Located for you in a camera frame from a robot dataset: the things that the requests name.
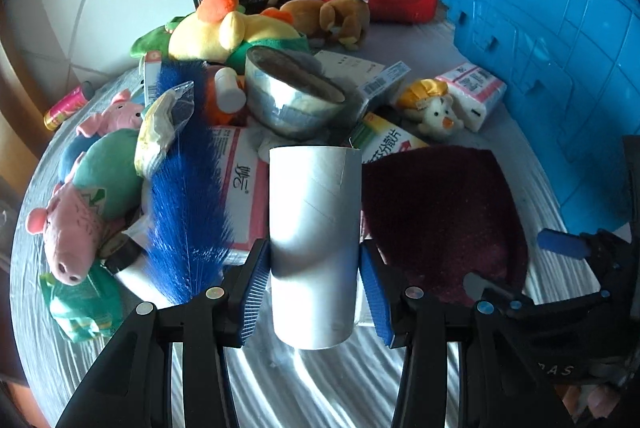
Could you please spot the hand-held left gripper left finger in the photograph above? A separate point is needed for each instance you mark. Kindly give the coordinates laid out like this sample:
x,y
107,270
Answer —
x,y
252,290

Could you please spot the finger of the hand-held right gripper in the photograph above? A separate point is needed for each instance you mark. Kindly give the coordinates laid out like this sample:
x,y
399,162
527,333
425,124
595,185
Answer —
x,y
500,300
565,244

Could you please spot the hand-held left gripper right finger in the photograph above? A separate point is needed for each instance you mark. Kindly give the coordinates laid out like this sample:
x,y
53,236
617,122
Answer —
x,y
372,295

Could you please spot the grey cardboard tube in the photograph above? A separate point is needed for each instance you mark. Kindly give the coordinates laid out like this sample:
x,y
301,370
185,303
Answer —
x,y
315,233

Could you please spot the clear plastic snack bag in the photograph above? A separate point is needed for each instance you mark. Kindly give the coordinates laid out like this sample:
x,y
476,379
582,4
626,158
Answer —
x,y
155,132

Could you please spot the pink pig plush green dress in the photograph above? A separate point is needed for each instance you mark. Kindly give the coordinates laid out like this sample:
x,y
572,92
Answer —
x,y
75,228

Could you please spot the grey desktop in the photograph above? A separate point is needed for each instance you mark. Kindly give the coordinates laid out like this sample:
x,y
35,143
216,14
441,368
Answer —
x,y
300,388

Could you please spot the person's right hand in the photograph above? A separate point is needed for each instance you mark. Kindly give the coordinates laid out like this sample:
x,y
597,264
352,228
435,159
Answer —
x,y
595,403

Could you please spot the dark red cloth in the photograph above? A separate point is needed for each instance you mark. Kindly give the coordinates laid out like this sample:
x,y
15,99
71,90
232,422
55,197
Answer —
x,y
440,218

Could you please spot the pink and white tissue pack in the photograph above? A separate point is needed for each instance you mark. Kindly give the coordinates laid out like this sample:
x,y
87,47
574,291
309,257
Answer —
x,y
470,87
245,188

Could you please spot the blue feather brush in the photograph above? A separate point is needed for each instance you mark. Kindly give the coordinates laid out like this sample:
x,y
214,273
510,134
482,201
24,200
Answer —
x,y
185,208

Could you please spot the white bottle with black band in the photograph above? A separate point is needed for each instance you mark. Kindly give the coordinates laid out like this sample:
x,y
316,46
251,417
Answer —
x,y
135,278

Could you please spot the yellow green medicine box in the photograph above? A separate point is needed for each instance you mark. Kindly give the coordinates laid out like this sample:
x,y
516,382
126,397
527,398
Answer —
x,y
385,137

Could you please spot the green plastic packet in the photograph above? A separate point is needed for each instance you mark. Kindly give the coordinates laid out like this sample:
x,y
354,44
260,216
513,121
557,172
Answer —
x,y
80,308

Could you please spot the small white duck plush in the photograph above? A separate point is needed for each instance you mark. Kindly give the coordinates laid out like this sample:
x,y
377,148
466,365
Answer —
x,y
440,117

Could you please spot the large tape roll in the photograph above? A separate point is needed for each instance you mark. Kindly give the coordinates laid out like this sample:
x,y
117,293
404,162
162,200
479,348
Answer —
x,y
285,107

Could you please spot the orange toy white bottle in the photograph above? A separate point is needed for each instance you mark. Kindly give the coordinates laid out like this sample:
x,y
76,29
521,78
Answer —
x,y
215,107

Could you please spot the small white bottle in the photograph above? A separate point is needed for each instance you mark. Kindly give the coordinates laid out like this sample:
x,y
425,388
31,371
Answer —
x,y
230,92

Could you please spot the blue plastic crate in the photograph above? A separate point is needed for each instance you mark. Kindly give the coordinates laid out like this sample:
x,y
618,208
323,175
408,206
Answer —
x,y
540,32

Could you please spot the white box with barcode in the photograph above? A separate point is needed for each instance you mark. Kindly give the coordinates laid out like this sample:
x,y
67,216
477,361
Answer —
x,y
380,82

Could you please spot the pink pig plush blue body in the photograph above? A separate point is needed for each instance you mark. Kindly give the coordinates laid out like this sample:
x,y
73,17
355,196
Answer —
x,y
120,112

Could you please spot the white paper packet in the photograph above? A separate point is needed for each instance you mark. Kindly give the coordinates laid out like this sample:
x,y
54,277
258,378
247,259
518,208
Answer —
x,y
345,62

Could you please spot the white box with red end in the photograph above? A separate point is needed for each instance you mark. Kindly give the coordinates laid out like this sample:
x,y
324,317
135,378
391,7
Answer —
x,y
150,77

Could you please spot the yellow duck plush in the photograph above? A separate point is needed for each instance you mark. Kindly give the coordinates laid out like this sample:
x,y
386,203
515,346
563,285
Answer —
x,y
210,32

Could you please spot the red spray can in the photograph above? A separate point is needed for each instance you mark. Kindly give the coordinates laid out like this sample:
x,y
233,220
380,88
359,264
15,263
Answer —
x,y
65,107

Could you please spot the green plush toy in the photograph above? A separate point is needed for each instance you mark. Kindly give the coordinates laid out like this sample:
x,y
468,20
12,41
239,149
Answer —
x,y
150,42

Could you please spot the brown bear plush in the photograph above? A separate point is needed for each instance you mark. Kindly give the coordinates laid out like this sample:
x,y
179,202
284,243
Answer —
x,y
345,15

